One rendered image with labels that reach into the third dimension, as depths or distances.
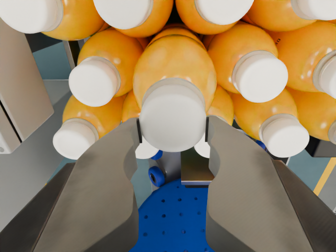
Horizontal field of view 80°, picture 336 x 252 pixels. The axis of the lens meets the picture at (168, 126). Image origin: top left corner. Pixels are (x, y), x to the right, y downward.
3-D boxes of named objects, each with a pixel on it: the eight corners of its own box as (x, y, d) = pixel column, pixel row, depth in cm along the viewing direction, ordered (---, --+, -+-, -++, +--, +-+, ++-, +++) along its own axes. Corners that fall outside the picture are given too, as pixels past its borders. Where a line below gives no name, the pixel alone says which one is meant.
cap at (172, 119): (165, 68, 12) (163, 78, 10) (216, 104, 13) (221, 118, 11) (132, 115, 13) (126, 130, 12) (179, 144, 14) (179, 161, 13)
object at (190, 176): (180, 143, 42) (181, 191, 32) (179, 134, 41) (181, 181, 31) (228, 143, 42) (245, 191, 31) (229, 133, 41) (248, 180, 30)
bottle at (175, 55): (170, 10, 26) (158, 26, 10) (211, 44, 28) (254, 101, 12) (141, 56, 29) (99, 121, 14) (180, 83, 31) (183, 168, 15)
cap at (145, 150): (163, 146, 23) (162, 157, 22) (130, 149, 23) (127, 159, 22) (158, 117, 21) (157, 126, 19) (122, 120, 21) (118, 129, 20)
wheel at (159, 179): (158, 192, 42) (166, 188, 43) (157, 177, 40) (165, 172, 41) (147, 180, 45) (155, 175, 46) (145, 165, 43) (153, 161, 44)
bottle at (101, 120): (134, 60, 36) (102, 107, 20) (139, 96, 40) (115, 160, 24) (96, 61, 36) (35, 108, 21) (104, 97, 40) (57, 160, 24)
